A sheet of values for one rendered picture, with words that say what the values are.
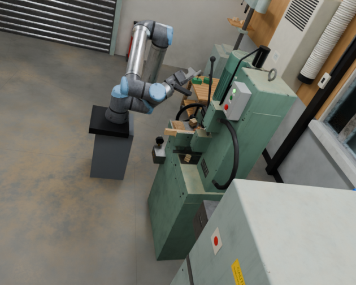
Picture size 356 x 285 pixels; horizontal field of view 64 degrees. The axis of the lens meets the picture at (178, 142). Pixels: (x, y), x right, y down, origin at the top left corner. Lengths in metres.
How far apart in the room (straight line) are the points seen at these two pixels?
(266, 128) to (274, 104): 0.14
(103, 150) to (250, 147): 1.33
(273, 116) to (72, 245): 1.65
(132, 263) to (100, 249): 0.26
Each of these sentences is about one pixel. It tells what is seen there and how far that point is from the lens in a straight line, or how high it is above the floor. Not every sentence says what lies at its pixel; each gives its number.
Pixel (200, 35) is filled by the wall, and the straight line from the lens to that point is 4.87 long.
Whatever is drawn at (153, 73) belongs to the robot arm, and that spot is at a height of 1.11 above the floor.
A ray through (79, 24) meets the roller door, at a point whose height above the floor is 0.35.
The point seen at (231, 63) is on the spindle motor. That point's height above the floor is 1.46.
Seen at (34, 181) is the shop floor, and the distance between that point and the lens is 2.68.
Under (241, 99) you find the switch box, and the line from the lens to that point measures 1.37.
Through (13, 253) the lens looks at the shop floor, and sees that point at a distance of 2.33.
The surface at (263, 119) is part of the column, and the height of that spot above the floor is 1.37.
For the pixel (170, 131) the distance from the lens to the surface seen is 1.85.
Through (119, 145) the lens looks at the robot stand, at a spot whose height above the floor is 0.43.
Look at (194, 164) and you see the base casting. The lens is 1.88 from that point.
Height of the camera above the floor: 2.02
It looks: 38 degrees down
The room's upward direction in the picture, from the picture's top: 20 degrees clockwise
